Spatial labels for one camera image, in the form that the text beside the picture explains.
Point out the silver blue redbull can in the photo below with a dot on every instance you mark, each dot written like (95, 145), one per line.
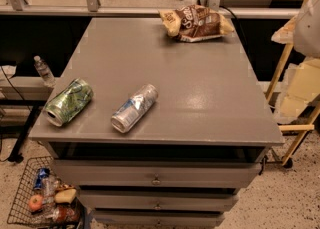
(134, 108)

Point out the green soda can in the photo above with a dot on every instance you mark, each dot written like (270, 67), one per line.
(68, 103)

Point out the blue can in basket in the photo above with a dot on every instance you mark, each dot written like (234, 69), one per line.
(40, 175)

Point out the grey drawer cabinet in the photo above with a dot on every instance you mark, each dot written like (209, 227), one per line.
(210, 107)

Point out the brown yellow chip bag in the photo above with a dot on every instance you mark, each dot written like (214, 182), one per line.
(195, 23)

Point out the top drawer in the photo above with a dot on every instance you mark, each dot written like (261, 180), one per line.
(155, 174)

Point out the drawer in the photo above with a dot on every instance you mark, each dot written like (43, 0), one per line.
(155, 174)
(158, 218)
(158, 201)

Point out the middle drawer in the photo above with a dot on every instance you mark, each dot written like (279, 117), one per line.
(158, 201)

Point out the clear plastic water bottle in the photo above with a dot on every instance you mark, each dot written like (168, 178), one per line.
(44, 71)

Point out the bottom drawer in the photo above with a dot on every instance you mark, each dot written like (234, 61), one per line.
(158, 218)

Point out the yellow sponge in basket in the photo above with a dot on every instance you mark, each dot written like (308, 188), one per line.
(65, 196)

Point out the clear bottle in basket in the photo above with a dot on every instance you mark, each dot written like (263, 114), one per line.
(48, 187)

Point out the red snack bag in basket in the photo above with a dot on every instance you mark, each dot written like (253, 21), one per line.
(63, 214)

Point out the red apple in basket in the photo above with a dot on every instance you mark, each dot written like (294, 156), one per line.
(35, 203)

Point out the black wire basket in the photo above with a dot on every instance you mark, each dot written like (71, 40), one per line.
(21, 215)

